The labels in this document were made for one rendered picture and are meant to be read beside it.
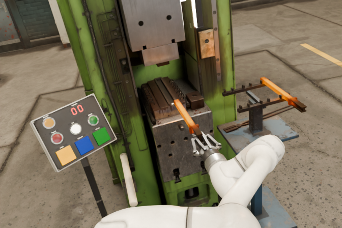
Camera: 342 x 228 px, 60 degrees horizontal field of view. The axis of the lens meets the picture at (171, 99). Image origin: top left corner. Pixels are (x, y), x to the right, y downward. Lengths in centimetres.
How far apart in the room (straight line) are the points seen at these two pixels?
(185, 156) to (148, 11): 93
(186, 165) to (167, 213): 142
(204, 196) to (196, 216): 175
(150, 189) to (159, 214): 174
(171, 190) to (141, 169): 26
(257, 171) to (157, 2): 100
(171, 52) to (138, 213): 118
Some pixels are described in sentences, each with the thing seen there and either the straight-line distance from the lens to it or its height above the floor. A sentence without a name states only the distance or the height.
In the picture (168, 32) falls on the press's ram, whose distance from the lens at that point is 162.
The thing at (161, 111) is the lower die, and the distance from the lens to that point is 178.
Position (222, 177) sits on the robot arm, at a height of 110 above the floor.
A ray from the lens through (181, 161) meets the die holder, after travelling 196.
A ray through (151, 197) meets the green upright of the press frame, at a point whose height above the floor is 17.
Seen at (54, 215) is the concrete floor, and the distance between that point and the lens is 282.
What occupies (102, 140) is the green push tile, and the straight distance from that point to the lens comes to 161.
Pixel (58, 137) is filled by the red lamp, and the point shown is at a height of 109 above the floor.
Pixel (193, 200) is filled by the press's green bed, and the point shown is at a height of 17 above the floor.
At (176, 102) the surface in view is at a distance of 164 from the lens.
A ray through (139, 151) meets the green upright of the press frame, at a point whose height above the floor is 62.
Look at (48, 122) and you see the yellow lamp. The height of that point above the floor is 117.
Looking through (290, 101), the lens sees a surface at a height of 103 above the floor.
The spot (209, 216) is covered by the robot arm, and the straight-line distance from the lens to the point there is 57.
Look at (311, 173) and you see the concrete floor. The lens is 278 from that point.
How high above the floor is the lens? 187
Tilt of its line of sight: 28 degrees down
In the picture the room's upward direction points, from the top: 9 degrees counter-clockwise
